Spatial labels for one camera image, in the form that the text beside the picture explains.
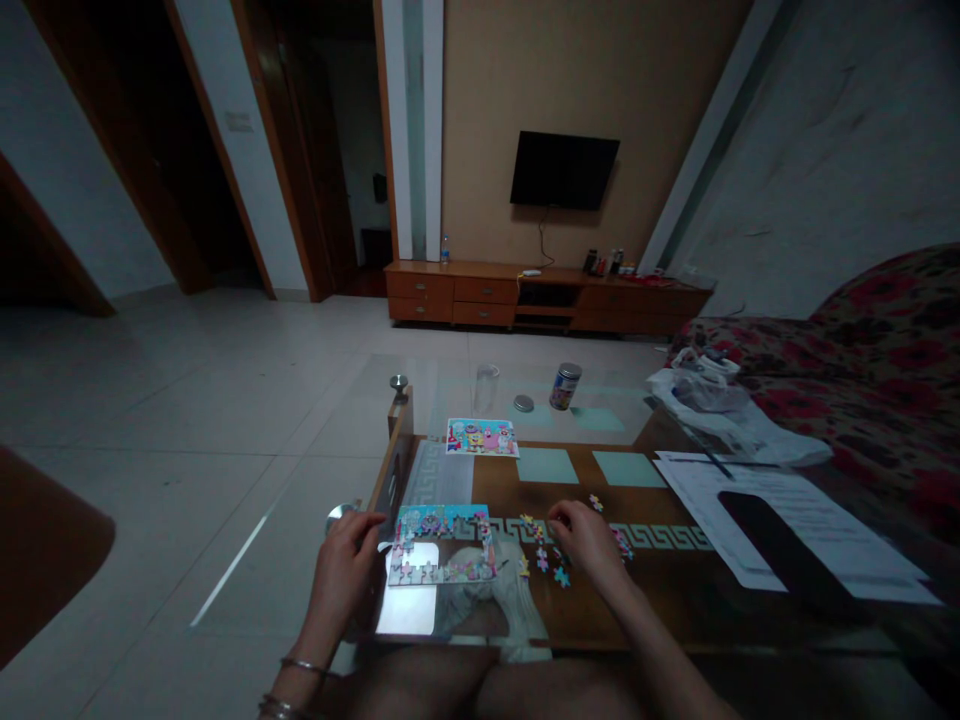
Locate person's left hand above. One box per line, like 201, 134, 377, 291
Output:
309, 511, 390, 613

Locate person's right hand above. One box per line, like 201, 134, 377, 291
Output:
547, 498, 631, 598

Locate partly assembled jigsaw puzzle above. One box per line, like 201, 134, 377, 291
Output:
384, 503, 502, 587

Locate pile of loose puzzle pieces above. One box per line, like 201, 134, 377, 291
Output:
515, 491, 639, 591

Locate glass-topped wooden coffee table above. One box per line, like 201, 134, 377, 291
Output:
191, 352, 960, 665

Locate cartoon reference picture card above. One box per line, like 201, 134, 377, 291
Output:
445, 416, 521, 457

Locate cylindrical printed tin can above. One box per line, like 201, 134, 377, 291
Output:
548, 362, 585, 412

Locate dark pen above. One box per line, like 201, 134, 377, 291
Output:
700, 442, 738, 481

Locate person's legs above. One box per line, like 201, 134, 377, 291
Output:
322, 643, 755, 720

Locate white plastic bag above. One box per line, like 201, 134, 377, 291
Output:
645, 347, 835, 468

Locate black flat phone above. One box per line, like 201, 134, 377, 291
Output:
717, 490, 830, 601

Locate wooden television cabinet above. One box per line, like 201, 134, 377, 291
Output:
383, 233, 715, 337

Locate white printed paper sheets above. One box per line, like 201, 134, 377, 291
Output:
653, 448, 944, 607

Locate red floral sofa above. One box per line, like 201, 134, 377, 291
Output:
669, 242, 960, 579

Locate wall-mounted black television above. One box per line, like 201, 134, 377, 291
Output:
509, 129, 622, 213

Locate dark wooden door frame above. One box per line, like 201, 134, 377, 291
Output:
29, 0, 279, 298
230, 0, 399, 304

